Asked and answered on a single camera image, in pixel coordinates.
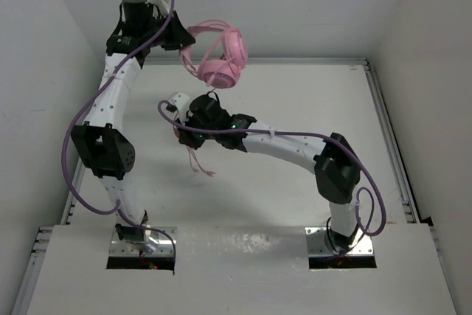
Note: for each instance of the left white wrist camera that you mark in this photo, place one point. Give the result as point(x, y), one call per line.
point(163, 6)

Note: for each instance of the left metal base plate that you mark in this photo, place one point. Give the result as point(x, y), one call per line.
point(157, 245)

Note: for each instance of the metal base plate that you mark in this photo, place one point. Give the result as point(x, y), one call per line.
point(319, 246)
point(157, 245)

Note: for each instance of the white front cover board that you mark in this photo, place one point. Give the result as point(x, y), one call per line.
point(241, 271)

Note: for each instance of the pink headphones with cable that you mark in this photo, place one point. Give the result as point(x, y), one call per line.
point(222, 64)

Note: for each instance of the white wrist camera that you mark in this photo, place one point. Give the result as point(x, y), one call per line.
point(178, 104)
point(163, 6)

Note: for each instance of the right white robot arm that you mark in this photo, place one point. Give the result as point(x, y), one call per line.
point(336, 175)

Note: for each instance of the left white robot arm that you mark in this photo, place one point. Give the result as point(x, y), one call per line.
point(99, 140)

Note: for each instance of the aluminium table frame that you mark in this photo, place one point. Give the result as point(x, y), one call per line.
point(250, 190)

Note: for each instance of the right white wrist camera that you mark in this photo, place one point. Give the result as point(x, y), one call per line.
point(178, 104)

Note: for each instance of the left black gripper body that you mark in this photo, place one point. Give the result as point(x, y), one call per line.
point(147, 30)

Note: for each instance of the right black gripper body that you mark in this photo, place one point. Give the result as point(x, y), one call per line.
point(192, 120)

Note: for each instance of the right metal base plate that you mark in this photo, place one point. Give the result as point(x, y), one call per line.
point(319, 246)

